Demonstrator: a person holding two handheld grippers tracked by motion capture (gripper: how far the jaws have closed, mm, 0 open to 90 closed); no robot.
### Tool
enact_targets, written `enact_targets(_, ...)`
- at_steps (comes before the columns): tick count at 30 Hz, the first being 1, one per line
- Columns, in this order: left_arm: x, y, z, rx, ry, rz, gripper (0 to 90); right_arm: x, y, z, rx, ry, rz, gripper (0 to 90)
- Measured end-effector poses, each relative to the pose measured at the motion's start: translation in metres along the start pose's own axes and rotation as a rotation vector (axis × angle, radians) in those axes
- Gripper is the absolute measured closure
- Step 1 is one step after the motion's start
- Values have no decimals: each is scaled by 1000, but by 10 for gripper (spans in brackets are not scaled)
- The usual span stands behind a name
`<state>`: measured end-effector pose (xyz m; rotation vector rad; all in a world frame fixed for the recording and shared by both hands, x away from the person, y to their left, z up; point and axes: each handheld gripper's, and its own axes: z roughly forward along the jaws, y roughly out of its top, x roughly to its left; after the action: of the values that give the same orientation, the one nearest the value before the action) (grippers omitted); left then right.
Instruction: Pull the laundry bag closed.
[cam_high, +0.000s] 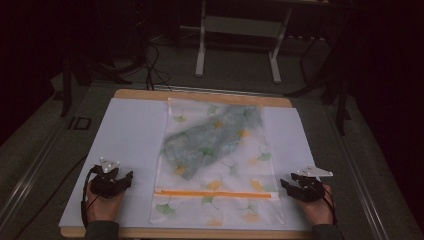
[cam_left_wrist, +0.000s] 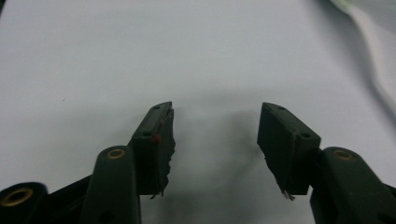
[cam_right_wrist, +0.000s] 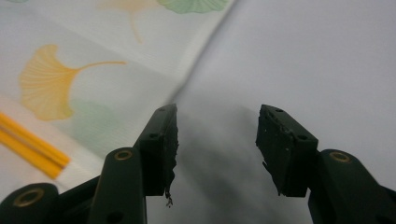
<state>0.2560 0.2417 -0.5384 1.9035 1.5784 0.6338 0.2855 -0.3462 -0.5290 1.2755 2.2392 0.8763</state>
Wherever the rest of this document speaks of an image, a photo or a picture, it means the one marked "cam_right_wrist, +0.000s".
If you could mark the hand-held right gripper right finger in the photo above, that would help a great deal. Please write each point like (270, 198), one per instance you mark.
(299, 161)

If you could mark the yellow chopstick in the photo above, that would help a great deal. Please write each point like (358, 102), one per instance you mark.
(37, 141)
(28, 154)

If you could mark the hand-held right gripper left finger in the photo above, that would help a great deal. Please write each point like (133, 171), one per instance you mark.
(146, 168)

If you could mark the white leaf-print cloth mat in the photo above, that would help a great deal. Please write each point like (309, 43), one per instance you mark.
(102, 87)

